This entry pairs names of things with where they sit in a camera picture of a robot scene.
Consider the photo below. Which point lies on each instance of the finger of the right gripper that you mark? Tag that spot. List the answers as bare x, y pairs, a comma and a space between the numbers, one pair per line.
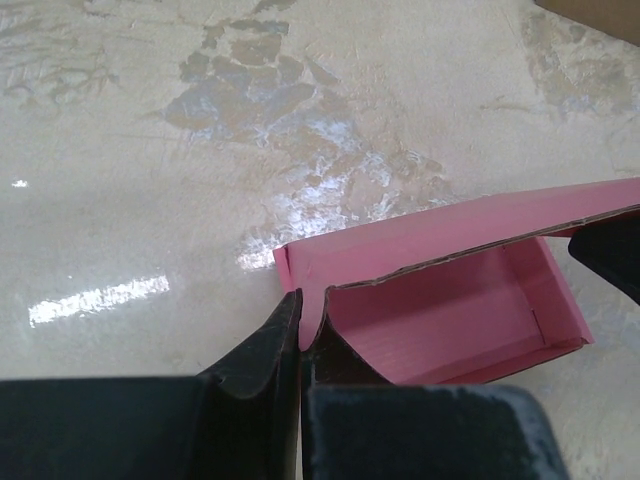
611, 250

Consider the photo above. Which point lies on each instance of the pink paper box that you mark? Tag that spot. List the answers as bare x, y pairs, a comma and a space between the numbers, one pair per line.
465, 293

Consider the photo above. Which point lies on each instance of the brown cardboard box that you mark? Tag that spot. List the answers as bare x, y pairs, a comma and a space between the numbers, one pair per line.
617, 18

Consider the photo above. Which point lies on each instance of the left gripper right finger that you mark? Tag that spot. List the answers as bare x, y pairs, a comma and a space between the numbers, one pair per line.
377, 404

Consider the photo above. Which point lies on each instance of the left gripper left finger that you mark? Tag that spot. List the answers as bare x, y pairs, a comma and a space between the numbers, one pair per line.
237, 419

